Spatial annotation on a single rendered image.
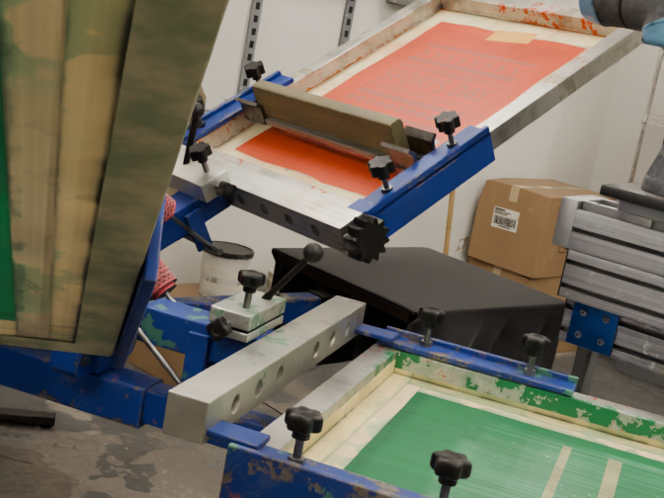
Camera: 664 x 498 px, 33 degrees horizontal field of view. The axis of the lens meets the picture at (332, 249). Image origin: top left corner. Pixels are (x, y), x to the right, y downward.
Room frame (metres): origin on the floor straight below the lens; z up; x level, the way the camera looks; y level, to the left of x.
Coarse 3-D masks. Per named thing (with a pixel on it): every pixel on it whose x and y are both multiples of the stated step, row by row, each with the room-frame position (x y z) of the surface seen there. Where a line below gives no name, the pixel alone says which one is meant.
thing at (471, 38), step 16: (432, 32) 2.54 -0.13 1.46; (448, 32) 2.52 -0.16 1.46; (464, 32) 2.50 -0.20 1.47; (480, 32) 2.48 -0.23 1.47; (400, 48) 2.50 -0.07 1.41; (416, 48) 2.48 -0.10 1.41; (480, 48) 2.40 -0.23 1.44; (384, 64) 2.44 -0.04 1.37; (352, 80) 2.40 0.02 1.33; (368, 80) 2.38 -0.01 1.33; (336, 96) 2.35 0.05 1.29; (272, 128) 2.28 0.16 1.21; (256, 144) 2.23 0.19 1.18; (272, 144) 2.21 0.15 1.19; (288, 144) 2.20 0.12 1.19; (304, 144) 2.18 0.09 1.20; (320, 144) 2.16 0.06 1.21; (272, 160) 2.15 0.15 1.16; (288, 160) 2.13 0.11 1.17; (304, 160) 2.12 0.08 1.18
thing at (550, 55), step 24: (504, 48) 2.37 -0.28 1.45; (528, 48) 2.34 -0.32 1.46; (552, 48) 2.32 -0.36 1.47; (576, 48) 2.29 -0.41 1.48; (528, 72) 2.24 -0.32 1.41; (504, 96) 2.17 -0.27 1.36; (480, 120) 2.11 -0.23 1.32; (312, 168) 2.08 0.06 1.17; (336, 168) 2.06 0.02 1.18; (360, 168) 2.04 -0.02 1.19; (360, 192) 1.96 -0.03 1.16
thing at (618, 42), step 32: (416, 0) 2.64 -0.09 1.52; (448, 0) 2.62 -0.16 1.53; (480, 0) 2.55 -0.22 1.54; (512, 0) 2.51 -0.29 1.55; (384, 32) 2.53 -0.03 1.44; (576, 32) 2.36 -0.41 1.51; (608, 32) 2.30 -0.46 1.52; (640, 32) 2.24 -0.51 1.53; (320, 64) 2.43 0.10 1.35; (576, 64) 2.15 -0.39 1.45; (608, 64) 2.19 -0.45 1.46; (544, 96) 2.07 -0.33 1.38; (224, 128) 2.27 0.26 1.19; (512, 128) 2.02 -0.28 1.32; (224, 160) 2.12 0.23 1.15; (320, 192) 1.92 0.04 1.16
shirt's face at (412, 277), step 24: (312, 264) 2.26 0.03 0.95; (336, 264) 2.30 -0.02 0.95; (360, 264) 2.34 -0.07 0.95; (384, 264) 2.39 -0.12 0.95; (408, 264) 2.44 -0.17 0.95; (432, 264) 2.48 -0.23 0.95; (456, 264) 2.53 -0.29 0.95; (360, 288) 2.14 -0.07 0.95; (384, 288) 2.17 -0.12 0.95; (408, 288) 2.21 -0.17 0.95; (432, 288) 2.25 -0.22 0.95; (456, 288) 2.29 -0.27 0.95; (480, 288) 2.33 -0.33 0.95; (504, 288) 2.38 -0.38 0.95; (528, 288) 2.42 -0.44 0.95
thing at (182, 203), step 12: (180, 192) 1.93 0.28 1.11; (180, 204) 1.89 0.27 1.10; (192, 204) 1.89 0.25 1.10; (204, 204) 1.91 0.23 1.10; (216, 204) 1.92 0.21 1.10; (228, 204) 1.94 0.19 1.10; (180, 216) 1.87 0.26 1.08; (204, 216) 1.91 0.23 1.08; (168, 228) 1.86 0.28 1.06; (180, 228) 1.88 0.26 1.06; (168, 240) 1.86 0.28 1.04
